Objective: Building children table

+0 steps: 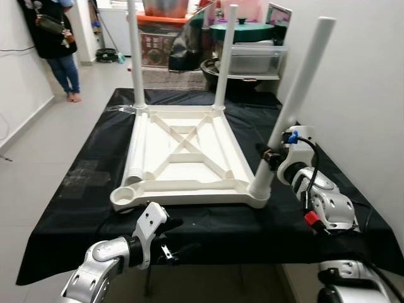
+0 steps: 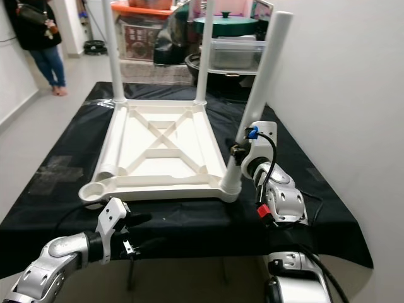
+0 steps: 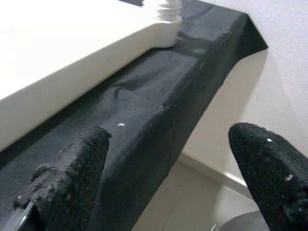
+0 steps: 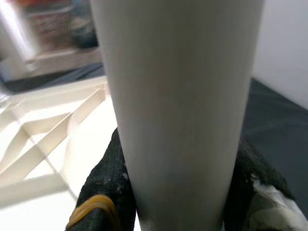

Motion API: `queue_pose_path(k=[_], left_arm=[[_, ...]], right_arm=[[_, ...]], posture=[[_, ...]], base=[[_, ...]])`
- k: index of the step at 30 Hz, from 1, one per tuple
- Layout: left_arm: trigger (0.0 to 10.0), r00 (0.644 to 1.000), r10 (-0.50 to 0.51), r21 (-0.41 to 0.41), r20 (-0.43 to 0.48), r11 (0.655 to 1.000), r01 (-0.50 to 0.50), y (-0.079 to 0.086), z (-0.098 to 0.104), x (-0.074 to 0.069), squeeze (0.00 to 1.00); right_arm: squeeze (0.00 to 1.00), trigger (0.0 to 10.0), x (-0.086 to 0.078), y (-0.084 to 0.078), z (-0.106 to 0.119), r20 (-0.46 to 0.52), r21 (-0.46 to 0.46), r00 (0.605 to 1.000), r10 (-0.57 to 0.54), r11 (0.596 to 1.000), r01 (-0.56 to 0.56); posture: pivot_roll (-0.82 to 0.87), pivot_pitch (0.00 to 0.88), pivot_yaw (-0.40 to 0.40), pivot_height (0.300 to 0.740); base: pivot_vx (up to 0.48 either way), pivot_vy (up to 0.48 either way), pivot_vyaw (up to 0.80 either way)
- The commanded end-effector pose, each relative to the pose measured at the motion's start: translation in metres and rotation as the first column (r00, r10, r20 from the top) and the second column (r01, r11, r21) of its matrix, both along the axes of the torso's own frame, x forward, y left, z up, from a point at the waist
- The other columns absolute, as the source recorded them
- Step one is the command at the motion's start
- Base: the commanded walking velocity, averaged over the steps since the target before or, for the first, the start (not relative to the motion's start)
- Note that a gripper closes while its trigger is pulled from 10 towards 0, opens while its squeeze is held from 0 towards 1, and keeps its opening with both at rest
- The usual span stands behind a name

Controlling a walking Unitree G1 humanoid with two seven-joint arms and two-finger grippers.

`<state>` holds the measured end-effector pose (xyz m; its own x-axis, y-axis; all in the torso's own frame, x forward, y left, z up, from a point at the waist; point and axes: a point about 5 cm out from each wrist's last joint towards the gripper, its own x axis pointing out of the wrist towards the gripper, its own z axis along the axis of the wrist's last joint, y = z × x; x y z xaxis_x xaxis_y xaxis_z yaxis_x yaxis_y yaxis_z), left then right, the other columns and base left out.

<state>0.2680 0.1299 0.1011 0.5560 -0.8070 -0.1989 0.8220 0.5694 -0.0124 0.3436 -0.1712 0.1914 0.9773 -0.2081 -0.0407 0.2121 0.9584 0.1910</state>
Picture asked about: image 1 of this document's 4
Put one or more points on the clear storage box orange lid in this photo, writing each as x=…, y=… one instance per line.
x=161, y=47

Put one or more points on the silver robot leg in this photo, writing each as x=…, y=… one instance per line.
x=353, y=284

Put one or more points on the person in black apron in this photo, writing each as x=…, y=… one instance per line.
x=53, y=35

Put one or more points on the black shiny bag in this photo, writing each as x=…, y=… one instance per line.
x=189, y=50

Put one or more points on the black tablecloth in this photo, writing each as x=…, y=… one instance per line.
x=208, y=233

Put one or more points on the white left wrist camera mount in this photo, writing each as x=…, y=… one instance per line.
x=151, y=224

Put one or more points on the black wok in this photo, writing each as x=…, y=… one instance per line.
x=208, y=72

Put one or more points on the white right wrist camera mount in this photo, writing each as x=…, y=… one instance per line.
x=300, y=148

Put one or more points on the black crossbody bag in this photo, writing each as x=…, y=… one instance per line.
x=50, y=25

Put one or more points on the red tag on right arm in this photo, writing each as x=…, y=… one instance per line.
x=312, y=219

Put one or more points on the beige cloth-covered bench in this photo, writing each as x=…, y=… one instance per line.
x=177, y=77

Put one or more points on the colourful printed carton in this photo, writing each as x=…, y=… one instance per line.
x=279, y=17

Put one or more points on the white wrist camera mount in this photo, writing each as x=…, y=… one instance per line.
x=151, y=224
x=300, y=148

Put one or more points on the white plastic children table top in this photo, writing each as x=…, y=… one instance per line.
x=189, y=151

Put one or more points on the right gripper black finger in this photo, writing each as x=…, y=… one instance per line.
x=265, y=152

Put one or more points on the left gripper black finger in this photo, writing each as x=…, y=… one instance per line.
x=173, y=224
x=185, y=250

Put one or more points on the clear tape strip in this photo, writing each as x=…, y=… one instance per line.
x=121, y=108

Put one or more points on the mop with green head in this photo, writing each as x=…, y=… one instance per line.
x=121, y=59

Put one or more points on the clear plastic storage box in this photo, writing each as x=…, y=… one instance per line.
x=259, y=60

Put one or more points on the white cabinet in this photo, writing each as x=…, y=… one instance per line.
x=117, y=28

